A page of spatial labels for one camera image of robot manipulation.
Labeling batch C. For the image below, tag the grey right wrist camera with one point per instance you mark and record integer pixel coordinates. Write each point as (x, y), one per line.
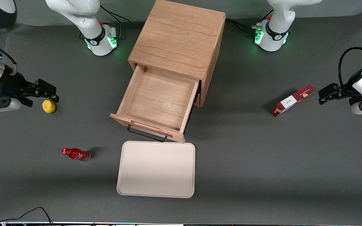
(2, 106)

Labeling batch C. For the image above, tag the wooden drawer with shallow tray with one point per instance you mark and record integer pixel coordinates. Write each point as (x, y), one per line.
(159, 97)

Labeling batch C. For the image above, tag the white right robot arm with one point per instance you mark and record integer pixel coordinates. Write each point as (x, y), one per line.
(77, 15)

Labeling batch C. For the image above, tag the red white snack box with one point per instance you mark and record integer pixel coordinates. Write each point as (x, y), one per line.
(291, 101)

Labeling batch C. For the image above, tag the red drink bottle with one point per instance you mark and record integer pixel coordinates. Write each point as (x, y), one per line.
(77, 154)

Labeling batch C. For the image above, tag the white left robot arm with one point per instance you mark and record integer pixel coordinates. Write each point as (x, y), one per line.
(278, 28)

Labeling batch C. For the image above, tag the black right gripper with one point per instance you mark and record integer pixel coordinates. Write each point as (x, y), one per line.
(8, 85)

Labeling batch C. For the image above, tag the beige plastic tray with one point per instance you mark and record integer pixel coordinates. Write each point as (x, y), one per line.
(156, 169)

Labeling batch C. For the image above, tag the wooden drawer cabinet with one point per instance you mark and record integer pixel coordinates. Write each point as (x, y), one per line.
(178, 37)

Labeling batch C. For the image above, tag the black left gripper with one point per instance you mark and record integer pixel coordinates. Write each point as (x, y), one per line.
(345, 92)

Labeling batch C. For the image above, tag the yellow lemon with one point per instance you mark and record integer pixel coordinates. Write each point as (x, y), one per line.
(49, 106)

